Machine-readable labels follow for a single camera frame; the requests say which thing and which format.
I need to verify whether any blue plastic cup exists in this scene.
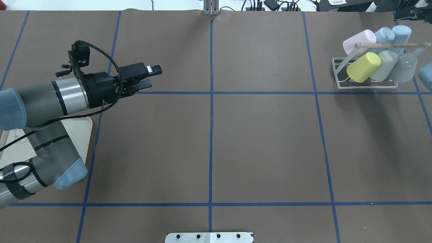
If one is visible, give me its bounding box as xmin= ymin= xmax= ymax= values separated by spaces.
xmin=367 ymin=27 xmax=396 ymax=54
xmin=389 ymin=25 xmax=412 ymax=56

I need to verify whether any pink plastic cup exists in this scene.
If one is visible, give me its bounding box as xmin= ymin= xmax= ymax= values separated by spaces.
xmin=343 ymin=29 xmax=377 ymax=54

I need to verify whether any orange black usb hub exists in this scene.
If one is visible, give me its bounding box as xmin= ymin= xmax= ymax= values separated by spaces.
xmin=242 ymin=0 xmax=265 ymax=12

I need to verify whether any yellow plastic cup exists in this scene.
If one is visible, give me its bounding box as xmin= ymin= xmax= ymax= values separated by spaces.
xmin=347 ymin=52 xmax=381 ymax=83

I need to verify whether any black box with label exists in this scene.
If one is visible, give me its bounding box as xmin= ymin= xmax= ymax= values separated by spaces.
xmin=316 ymin=0 xmax=378 ymax=12

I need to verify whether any wooden rack dowel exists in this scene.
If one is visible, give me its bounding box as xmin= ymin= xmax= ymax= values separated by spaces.
xmin=354 ymin=43 xmax=432 ymax=48

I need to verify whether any cream plastic tray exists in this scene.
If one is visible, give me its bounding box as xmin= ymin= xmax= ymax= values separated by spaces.
xmin=0 ymin=117 xmax=93 ymax=168

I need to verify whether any cream plastic cup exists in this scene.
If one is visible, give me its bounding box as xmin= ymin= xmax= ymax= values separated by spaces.
xmin=369 ymin=50 xmax=399 ymax=81

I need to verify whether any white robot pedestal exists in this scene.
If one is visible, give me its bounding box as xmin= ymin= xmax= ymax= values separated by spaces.
xmin=165 ymin=232 xmax=254 ymax=243

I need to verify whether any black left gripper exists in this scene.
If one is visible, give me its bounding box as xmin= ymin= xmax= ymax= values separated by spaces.
xmin=83 ymin=62 xmax=163 ymax=109

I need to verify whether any grey plastic cup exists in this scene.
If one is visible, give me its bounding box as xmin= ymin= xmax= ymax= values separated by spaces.
xmin=388 ymin=53 xmax=418 ymax=84

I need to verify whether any aluminium frame post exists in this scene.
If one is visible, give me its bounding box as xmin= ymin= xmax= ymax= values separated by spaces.
xmin=203 ymin=0 xmax=220 ymax=16

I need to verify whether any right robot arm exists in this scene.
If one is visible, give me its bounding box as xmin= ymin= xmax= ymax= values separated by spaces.
xmin=395 ymin=0 xmax=432 ymax=91

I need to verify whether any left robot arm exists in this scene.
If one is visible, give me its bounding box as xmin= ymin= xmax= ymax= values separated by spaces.
xmin=1 ymin=61 xmax=163 ymax=209

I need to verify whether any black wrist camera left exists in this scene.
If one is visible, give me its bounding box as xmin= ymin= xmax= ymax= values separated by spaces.
xmin=55 ymin=40 xmax=90 ymax=79

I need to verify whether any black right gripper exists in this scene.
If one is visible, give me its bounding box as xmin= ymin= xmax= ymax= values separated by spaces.
xmin=394 ymin=0 xmax=432 ymax=24

